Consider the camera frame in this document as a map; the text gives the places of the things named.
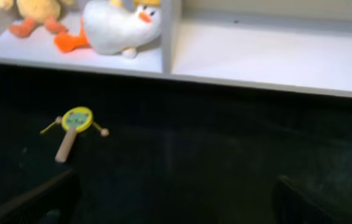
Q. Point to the yellow plush duck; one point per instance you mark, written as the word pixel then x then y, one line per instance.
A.
pixel 39 9

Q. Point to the yellow rattle drum toy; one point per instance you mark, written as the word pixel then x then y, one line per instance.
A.
pixel 76 119

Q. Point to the white plush duck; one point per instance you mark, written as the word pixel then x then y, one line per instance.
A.
pixel 117 28

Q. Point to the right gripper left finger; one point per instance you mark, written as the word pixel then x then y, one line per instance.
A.
pixel 48 202

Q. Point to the white shelf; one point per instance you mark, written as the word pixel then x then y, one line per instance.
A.
pixel 257 53

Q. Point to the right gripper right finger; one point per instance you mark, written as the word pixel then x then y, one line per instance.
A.
pixel 306 205

